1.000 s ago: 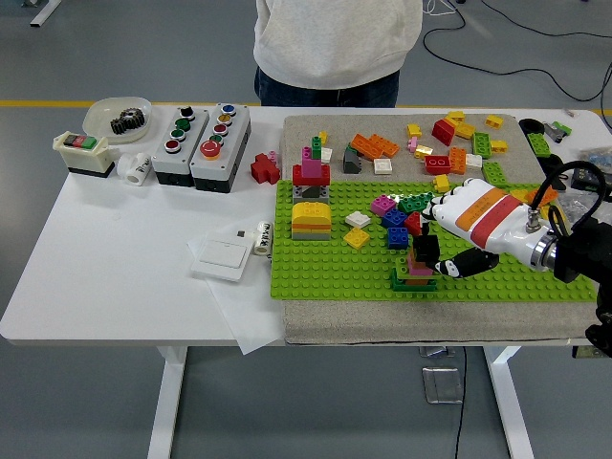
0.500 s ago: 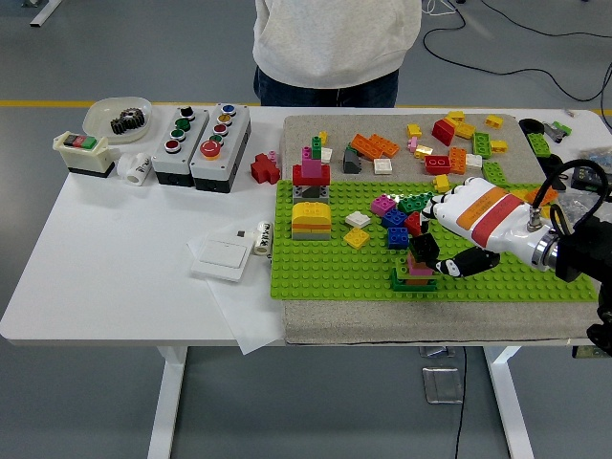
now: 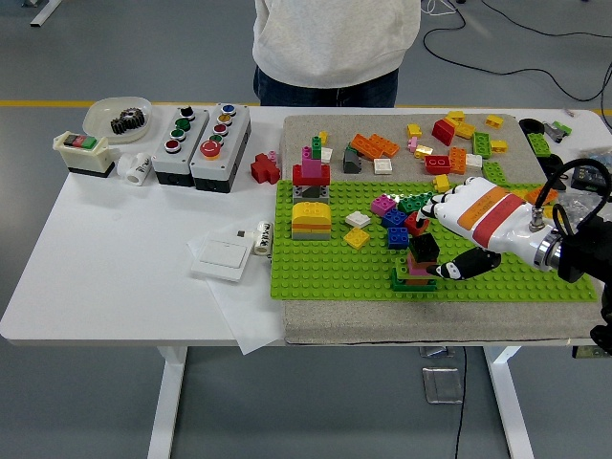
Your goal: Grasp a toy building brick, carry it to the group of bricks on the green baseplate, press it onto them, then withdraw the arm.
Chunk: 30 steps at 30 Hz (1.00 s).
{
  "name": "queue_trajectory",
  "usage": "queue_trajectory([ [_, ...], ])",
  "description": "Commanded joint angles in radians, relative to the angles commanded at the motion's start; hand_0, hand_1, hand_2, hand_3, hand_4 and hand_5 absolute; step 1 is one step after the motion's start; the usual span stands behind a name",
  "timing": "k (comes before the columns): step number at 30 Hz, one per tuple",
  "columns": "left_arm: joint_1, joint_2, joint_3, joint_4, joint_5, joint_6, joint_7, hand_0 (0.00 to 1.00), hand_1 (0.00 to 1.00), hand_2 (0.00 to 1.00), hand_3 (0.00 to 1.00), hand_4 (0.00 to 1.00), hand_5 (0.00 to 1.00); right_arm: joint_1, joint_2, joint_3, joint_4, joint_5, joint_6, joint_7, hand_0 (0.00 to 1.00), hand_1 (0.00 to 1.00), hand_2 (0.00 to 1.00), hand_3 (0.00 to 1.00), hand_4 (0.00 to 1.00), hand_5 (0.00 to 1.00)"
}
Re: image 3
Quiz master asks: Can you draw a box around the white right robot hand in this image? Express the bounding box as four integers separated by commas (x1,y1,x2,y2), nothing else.
413,175,558,282

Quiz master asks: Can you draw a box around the black toy brick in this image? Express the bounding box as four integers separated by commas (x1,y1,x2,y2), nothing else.
407,232,440,264

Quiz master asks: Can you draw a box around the lime green long brick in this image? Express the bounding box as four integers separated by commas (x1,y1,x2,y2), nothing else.
471,131,493,160
481,161,509,186
526,132,553,157

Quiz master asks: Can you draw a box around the orange long brick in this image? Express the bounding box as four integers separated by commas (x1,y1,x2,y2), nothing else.
367,134,401,158
350,133,383,161
448,145,469,176
525,185,558,206

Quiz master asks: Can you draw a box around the red two-stud brick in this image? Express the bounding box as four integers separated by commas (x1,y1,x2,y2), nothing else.
424,154,452,176

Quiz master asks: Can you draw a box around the red square brick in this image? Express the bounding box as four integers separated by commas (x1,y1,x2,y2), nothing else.
404,211,426,238

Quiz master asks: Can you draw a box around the dark green long brick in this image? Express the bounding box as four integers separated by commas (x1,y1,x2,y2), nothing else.
397,192,436,214

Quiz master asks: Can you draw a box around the blue square brick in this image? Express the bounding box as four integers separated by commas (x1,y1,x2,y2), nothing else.
385,226,410,251
381,208,408,230

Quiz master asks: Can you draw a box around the magenta square brick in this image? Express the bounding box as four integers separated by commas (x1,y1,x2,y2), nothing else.
370,194,398,216

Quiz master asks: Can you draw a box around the dark green plate brick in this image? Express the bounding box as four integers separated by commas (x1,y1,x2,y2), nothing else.
389,266,438,293

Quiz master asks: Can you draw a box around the yellow flat square brick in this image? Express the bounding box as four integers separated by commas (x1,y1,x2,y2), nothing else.
343,227,370,251

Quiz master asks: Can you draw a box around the dark grey slope brick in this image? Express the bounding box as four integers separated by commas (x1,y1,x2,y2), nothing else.
341,146,363,175

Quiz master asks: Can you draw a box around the green studded baseplate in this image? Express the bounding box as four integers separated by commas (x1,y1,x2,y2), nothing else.
269,179,600,303

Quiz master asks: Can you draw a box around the yellow domed brick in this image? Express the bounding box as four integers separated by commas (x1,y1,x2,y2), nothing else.
291,201,333,222

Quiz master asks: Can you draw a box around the light grey brick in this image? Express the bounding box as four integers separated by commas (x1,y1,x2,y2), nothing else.
291,228,333,242

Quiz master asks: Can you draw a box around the grey arch brick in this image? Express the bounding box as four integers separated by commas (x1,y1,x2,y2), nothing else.
292,184,331,201

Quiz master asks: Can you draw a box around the wide red brick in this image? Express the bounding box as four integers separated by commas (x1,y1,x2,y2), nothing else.
291,164,332,186

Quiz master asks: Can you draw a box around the red cross-shaped brick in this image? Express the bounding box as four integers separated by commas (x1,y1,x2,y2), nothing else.
250,152,283,186

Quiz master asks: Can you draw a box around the clear plastic bag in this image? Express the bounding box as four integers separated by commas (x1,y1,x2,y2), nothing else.
557,189,612,226

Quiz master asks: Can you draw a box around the black electronic device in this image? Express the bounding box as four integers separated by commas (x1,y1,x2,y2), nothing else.
571,165,612,190

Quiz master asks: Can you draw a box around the grey and green clip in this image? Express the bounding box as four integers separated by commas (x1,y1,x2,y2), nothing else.
544,120,574,143

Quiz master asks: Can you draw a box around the bag of blue parts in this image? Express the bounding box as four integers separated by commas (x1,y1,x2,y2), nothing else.
578,146,612,168

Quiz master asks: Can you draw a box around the metal floor socket plate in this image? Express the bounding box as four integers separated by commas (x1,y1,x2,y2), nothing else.
422,366,464,405

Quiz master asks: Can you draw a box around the white table leg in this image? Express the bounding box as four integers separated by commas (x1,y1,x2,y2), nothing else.
482,344,535,459
146,344,188,459

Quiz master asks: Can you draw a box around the grey-brown mat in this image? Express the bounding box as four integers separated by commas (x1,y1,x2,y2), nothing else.
281,113,603,346

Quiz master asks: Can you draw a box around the white printed cylinder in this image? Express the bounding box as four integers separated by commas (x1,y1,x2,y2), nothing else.
251,220,273,257

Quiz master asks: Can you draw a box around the person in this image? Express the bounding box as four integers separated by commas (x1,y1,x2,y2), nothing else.
251,0,422,109

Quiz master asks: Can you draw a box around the white paper sheet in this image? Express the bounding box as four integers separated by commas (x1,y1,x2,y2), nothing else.
186,229,288,356

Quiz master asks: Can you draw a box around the grey emergency-stop control box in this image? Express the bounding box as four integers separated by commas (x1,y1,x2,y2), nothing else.
189,102,252,195

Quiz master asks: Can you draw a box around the grey four-button control box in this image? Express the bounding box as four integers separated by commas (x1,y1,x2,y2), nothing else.
151,105,210,187

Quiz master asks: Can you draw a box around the white pipe tee fitting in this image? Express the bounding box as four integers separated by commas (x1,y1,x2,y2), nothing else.
117,151,153,186

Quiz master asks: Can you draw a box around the black metal gear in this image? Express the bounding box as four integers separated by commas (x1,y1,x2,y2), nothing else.
110,107,147,136

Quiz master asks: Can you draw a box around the translucent white bowl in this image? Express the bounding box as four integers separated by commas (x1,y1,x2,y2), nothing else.
83,96,154,144

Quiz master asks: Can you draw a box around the white table foot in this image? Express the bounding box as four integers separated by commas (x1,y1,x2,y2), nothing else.
21,0,63,28

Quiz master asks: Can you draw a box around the black strap piece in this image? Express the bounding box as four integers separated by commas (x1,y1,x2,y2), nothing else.
537,153,568,190

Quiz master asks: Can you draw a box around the black floor cable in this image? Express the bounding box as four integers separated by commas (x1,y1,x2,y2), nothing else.
479,0,612,39
422,0,612,102

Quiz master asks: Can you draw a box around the thin black hanging cable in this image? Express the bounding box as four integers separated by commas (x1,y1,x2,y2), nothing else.
453,344,468,459

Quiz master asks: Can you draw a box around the white floor cable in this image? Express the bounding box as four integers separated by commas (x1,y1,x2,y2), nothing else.
420,0,461,17

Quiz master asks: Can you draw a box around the white wall switch plate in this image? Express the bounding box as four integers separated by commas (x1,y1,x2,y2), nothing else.
190,237,253,283

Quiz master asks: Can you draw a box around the cream red-green switch box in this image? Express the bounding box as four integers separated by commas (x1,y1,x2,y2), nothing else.
52,131,120,180

